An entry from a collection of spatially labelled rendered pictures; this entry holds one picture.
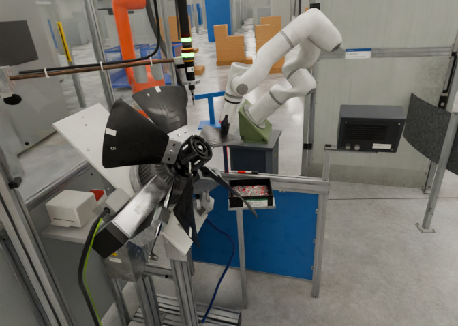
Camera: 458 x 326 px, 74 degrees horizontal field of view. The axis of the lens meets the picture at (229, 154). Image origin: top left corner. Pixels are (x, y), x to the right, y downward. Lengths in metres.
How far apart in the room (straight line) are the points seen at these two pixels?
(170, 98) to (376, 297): 1.75
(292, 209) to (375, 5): 1.81
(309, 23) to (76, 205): 1.23
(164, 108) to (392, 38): 2.12
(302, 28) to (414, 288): 1.79
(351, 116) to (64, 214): 1.33
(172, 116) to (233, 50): 9.27
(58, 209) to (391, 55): 2.61
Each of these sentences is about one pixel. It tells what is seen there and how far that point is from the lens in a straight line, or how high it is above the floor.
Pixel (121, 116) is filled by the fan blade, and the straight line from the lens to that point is 1.03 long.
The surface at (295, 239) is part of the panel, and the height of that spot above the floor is 0.44.
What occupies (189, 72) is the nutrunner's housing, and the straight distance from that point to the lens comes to 1.17.
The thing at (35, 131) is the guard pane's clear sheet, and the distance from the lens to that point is 1.58.
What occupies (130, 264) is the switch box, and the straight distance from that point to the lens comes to 1.45.
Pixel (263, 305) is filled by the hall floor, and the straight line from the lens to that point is 2.14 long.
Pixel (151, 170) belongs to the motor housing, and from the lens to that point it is 1.21.
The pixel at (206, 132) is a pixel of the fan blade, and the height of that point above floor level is 1.17.
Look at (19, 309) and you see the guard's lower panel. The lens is 1.71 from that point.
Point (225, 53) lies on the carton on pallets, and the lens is 10.49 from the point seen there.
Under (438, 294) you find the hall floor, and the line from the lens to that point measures 2.47.
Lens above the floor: 1.69
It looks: 26 degrees down
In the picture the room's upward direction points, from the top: 4 degrees counter-clockwise
